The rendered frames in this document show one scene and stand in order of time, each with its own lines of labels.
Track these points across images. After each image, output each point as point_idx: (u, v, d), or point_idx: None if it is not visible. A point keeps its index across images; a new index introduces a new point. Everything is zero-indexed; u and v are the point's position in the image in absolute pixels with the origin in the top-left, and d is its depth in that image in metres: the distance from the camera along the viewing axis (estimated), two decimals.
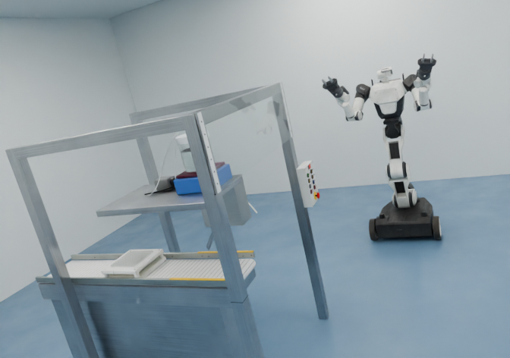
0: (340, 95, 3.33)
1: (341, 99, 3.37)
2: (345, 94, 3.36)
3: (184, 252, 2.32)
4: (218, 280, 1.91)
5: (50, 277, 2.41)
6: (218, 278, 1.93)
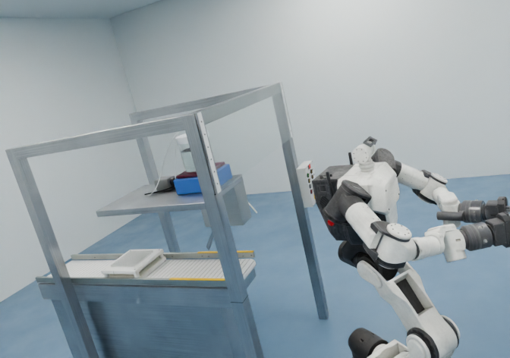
0: (475, 249, 1.40)
1: (461, 249, 1.40)
2: None
3: (184, 252, 2.32)
4: (218, 280, 1.91)
5: (50, 277, 2.41)
6: (218, 278, 1.93)
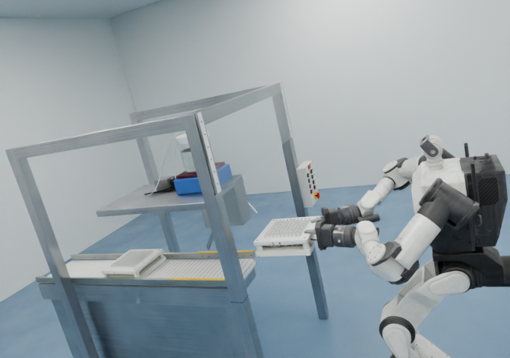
0: None
1: None
2: None
3: (184, 252, 2.32)
4: (218, 280, 1.91)
5: (50, 277, 2.41)
6: (218, 278, 1.93)
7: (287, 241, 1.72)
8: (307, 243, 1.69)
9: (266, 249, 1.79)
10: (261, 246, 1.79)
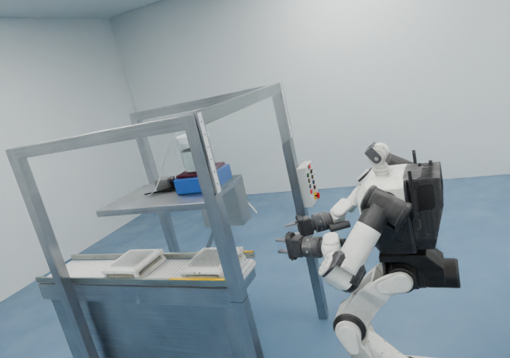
0: None
1: None
2: None
3: (184, 252, 2.32)
4: (218, 280, 1.91)
5: (50, 277, 2.41)
6: (218, 278, 1.93)
7: (205, 271, 1.96)
8: (221, 274, 1.92)
9: (189, 277, 2.03)
10: (185, 274, 2.03)
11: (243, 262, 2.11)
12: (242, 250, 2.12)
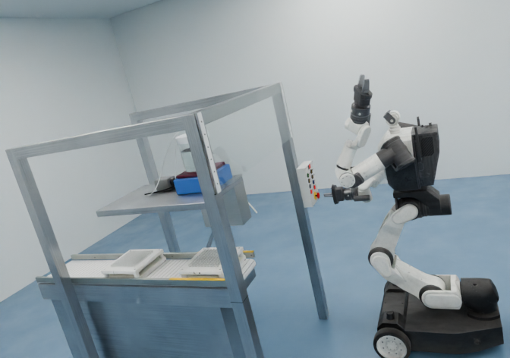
0: None
1: None
2: None
3: (184, 252, 2.32)
4: (218, 280, 1.91)
5: (50, 277, 2.41)
6: (218, 278, 1.93)
7: (205, 271, 1.96)
8: (221, 274, 1.92)
9: (189, 277, 2.03)
10: (185, 274, 2.03)
11: (243, 262, 2.11)
12: (242, 250, 2.12)
